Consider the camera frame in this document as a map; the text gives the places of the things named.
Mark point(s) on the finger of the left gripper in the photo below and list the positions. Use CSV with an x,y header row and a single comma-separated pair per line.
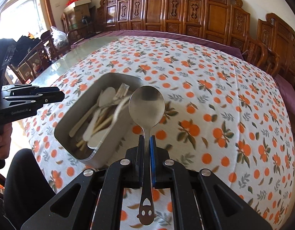
x,y
29,92
14,108

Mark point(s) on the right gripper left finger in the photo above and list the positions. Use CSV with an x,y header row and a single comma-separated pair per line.
x,y
93,200

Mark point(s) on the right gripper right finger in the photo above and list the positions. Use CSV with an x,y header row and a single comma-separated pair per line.
x,y
200,199

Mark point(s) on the white plastic soup spoon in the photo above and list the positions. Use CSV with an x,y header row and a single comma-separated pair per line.
x,y
113,128

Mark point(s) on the rectangular metal tray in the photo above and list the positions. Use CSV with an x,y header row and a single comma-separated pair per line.
x,y
94,158

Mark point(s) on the white plastic long spoon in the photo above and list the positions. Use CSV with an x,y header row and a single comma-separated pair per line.
x,y
105,98

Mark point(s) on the metal spoon round bowl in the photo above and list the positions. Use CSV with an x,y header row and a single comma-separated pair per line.
x,y
146,107

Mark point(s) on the metal fork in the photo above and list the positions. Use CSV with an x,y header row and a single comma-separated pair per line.
x,y
121,92

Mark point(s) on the left hand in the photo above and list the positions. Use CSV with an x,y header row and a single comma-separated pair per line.
x,y
5,141

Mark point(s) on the wooden dining chair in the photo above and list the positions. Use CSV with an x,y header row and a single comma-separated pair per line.
x,y
33,55

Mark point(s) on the white plastic bag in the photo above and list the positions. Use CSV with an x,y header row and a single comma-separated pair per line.
x,y
59,38

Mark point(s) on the black desk lamp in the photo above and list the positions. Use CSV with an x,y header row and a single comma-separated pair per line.
x,y
88,26

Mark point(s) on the stacked cardboard boxes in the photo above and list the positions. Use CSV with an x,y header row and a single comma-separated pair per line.
x,y
71,18

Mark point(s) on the purple armchair cushion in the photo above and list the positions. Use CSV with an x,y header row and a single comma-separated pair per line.
x,y
287,92

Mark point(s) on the purple sofa cushion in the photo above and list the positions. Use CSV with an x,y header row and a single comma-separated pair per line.
x,y
190,39

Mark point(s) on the carved wooden armchair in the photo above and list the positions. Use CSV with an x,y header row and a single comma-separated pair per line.
x,y
273,51

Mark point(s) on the carved wooden sofa bench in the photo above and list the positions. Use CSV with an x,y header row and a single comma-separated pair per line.
x,y
220,21

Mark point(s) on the wooden window frame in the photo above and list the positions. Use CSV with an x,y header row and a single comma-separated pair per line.
x,y
45,2

